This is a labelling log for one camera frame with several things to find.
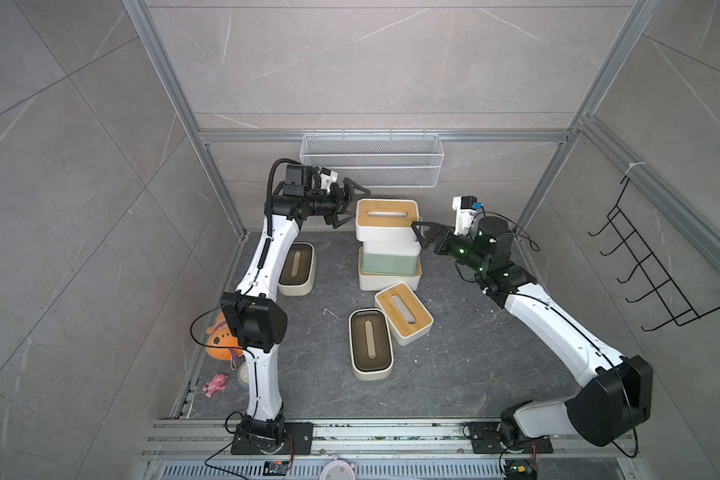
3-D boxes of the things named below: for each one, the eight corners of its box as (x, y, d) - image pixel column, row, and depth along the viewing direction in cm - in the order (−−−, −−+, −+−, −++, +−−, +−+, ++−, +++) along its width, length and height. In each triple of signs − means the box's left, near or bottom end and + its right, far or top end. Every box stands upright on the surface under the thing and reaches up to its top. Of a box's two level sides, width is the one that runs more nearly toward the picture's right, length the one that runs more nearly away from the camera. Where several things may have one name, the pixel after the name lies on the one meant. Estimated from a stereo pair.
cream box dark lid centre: (347, 380, 85) (346, 372, 79) (350, 318, 97) (349, 308, 92) (393, 380, 85) (394, 372, 79) (389, 318, 97) (391, 308, 92)
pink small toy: (208, 397, 82) (203, 394, 79) (206, 386, 84) (201, 382, 81) (230, 386, 84) (225, 382, 81) (226, 375, 86) (222, 371, 83)
